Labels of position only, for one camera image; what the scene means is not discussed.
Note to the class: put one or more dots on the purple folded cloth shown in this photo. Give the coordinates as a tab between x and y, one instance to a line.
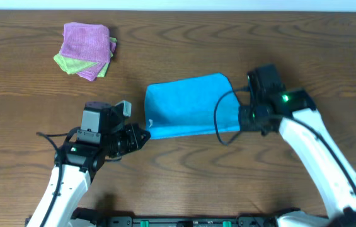
91	72
86	42

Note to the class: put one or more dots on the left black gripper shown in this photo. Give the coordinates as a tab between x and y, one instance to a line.
132	137

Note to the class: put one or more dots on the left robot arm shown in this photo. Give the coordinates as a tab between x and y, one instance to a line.
102	137

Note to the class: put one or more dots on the top purple folded cloth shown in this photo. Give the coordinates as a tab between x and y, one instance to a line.
86	42

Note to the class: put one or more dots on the lower green folded cloth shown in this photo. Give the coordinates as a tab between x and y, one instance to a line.
113	45

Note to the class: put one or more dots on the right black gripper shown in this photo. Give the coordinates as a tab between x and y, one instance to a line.
245	124

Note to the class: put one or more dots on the blue cloth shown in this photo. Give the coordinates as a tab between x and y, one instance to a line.
191	107

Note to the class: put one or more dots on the green folded cloth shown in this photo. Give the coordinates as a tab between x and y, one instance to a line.
72	66
113	45

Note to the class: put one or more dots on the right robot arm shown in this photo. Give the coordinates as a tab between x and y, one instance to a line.
294	115

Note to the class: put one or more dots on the bottom purple folded cloth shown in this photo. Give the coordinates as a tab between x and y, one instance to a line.
91	72

